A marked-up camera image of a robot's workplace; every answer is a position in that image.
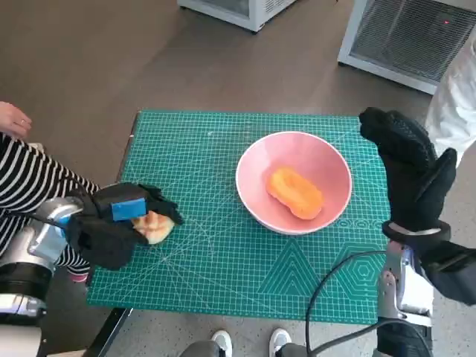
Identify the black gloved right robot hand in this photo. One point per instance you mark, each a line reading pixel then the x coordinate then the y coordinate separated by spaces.
pixel 413 178

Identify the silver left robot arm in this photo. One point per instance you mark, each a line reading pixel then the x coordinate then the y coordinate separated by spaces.
pixel 22 275

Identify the long orange striped toy bread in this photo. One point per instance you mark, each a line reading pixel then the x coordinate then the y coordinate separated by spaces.
pixel 294 193

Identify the white cabinet with mesh panel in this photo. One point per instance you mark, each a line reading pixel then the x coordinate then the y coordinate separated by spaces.
pixel 401 37

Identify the green cutting mat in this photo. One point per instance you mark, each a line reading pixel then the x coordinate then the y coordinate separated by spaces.
pixel 223 267

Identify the white sneaker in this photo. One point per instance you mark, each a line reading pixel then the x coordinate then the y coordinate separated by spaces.
pixel 279 338
pixel 222 340

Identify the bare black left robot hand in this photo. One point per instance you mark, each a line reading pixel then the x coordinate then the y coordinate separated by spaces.
pixel 126 195

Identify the round pale toy bread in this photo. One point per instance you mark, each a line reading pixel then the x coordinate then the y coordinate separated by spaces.
pixel 156 232

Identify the person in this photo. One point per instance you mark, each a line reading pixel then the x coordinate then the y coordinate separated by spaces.
pixel 457 104
pixel 29 175

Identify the pink bowl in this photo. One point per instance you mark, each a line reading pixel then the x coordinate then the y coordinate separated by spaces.
pixel 260 163

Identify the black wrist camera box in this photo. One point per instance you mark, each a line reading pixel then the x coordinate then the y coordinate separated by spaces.
pixel 453 271
pixel 108 245

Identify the dark grey leg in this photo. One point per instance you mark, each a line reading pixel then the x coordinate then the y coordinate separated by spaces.
pixel 294 350
pixel 201 349

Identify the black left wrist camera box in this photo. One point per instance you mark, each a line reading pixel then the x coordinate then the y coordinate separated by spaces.
pixel 108 245

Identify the black table frame bar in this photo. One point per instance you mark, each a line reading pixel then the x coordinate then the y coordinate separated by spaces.
pixel 111 331

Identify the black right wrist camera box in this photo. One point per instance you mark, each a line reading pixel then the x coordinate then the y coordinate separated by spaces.
pixel 453 271

